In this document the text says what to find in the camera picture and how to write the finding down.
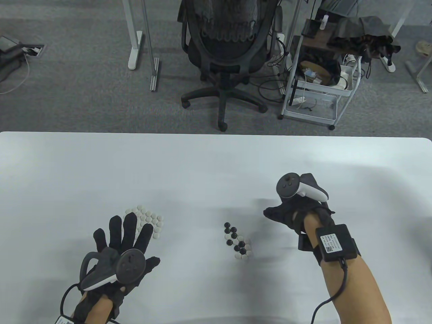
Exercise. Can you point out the person's left hand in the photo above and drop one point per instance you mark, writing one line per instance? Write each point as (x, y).
(116, 243)

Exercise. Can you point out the person's right hand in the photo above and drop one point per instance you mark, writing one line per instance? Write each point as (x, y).
(287, 212)

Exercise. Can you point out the group of white go stones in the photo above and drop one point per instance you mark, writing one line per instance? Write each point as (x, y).
(146, 216)

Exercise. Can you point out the pile of mixed go stones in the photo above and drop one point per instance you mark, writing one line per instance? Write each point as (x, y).
(241, 249)

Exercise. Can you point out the person's right forearm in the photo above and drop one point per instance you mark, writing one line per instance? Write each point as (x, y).
(357, 290)

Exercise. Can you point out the person's left forearm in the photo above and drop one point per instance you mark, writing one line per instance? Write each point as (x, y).
(99, 310)

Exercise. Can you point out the grey white right hand controller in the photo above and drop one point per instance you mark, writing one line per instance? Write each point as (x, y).
(287, 185)

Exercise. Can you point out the dark grey left hand controller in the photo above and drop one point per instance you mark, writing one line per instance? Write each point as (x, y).
(130, 266)

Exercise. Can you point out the black right wrist sensor box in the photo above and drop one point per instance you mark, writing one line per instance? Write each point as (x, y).
(341, 241)

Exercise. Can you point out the black wrist sensor box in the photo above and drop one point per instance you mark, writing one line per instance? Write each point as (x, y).
(62, 320)
(341, 241)

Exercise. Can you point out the black left wrist sensor box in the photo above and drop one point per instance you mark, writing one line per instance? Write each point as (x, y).
(62, 320)

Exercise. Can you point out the white wheeled utility cart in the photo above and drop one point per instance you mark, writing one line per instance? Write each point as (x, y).
(324, 113)

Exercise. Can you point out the white power strip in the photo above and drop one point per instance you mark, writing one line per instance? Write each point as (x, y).
(297, 100)

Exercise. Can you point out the black and tan bag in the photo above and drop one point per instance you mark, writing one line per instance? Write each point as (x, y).
(332, 72)

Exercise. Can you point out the white power adapter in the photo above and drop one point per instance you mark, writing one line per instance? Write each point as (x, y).
(347, 76)

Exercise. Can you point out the black mesh office chair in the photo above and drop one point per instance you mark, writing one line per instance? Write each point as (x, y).
(222, 57)

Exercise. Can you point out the black phone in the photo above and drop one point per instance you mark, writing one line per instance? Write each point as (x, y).
(310, 28)

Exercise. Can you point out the grey desk leg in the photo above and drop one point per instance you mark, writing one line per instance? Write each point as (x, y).
(420, 79)

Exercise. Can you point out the small white bottle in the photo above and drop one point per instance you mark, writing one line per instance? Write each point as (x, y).
(325, 22)

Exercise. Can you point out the black crumpled cloth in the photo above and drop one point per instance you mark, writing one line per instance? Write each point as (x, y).
(364, 30)

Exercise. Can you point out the floor socket box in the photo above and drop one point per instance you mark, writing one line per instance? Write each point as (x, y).
(33, 50)

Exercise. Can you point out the beige shoe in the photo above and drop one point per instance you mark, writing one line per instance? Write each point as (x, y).
(424, 48)

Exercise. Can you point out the white slanted desk leg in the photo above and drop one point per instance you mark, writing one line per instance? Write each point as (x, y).
(400, 20)

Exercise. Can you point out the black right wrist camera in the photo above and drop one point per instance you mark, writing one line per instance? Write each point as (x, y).
(305, 243)

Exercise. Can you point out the aluminium profile post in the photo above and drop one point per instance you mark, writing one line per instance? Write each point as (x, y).
(154, 74)

